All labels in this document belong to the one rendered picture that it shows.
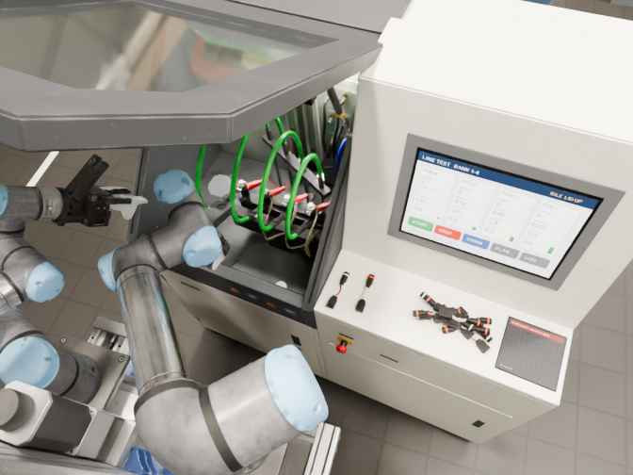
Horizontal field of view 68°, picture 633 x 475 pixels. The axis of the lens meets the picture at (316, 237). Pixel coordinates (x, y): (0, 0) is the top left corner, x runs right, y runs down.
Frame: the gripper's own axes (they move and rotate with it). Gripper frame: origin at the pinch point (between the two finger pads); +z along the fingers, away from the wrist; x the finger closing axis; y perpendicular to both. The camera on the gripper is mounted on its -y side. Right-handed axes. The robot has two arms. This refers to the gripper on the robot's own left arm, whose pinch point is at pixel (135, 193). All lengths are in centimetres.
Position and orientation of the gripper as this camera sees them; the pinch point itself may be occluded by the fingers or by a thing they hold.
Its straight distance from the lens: 131.6
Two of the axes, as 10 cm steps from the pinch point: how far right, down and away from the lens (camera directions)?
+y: -2.5, 9.3, 2.6
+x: 7.8, 3.6, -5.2
